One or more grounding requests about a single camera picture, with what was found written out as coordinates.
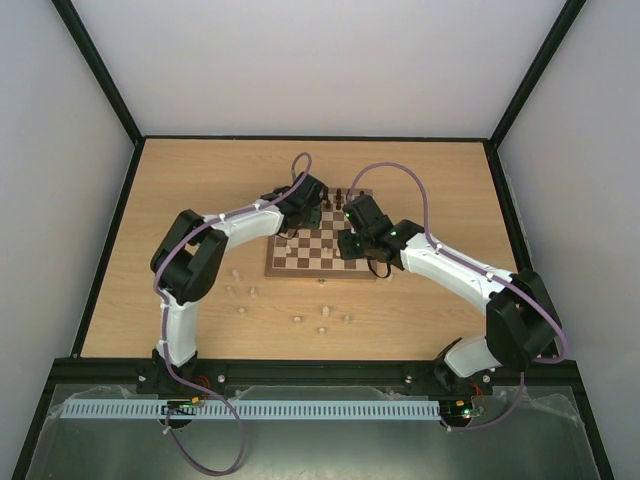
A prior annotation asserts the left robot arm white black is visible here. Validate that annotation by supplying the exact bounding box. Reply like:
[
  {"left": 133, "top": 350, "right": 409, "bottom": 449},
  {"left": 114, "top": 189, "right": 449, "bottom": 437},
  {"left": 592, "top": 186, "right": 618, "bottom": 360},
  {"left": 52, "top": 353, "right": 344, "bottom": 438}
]
[{"left": 150, "top": 174, "right": 328, "bottom": 368}]

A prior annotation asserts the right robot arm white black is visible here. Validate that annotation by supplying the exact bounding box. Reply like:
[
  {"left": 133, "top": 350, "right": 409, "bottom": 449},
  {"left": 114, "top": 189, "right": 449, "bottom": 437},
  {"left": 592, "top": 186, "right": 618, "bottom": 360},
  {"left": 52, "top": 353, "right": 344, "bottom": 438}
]
[{"left": 338, "top": 194, "right": 561, "bottom": 392}]

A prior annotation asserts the wooden chess board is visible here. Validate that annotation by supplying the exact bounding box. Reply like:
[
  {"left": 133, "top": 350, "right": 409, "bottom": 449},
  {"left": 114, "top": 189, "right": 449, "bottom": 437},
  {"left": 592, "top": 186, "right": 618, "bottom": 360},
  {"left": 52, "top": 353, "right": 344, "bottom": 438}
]
[{"left": 264, "top": 187, "right": 375, "bottom": 282}]

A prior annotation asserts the dark king back row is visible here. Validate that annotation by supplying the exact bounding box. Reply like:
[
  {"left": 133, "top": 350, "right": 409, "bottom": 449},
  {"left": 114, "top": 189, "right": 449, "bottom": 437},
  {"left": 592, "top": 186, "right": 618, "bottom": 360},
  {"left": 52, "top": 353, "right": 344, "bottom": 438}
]
[{"left": 322, "top": 190, "right": 332, "bottom": 211}]

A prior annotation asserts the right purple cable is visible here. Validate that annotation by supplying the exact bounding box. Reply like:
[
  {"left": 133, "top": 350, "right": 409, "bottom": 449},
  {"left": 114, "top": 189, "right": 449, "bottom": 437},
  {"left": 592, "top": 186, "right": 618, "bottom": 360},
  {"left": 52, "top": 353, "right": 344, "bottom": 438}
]
[{"left": 347, "top": 162, "right": 572, "bottom": 431}]

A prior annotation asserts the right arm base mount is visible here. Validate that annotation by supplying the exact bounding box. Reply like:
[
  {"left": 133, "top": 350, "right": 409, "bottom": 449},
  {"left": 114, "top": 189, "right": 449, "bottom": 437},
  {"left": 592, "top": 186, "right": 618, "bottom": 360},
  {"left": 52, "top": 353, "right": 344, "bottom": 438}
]
[{"left": 402, "top": 360, "right": 492, "bottom": 397}]

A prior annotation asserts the light blue cable duct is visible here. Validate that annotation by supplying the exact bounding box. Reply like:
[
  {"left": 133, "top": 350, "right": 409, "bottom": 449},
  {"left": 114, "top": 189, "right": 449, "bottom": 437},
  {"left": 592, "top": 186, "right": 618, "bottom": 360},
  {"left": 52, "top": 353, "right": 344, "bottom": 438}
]
[{"left": 60, "top": 399, "right": 441, "bottom": 421}]

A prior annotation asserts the black aluminium frame rail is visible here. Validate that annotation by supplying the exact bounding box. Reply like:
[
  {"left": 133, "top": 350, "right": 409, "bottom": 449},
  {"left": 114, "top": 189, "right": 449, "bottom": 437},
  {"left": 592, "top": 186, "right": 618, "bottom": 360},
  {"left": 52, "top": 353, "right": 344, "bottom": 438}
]
[{"left": 49, "top": 357, "right": 581, "bottom": 389}]

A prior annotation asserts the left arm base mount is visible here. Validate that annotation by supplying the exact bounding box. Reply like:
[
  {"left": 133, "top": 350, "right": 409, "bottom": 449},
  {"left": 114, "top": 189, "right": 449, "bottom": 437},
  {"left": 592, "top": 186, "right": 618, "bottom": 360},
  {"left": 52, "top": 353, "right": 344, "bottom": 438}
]
[{"left": 135, "top": 349, "right": 226, "bottom": 398}]

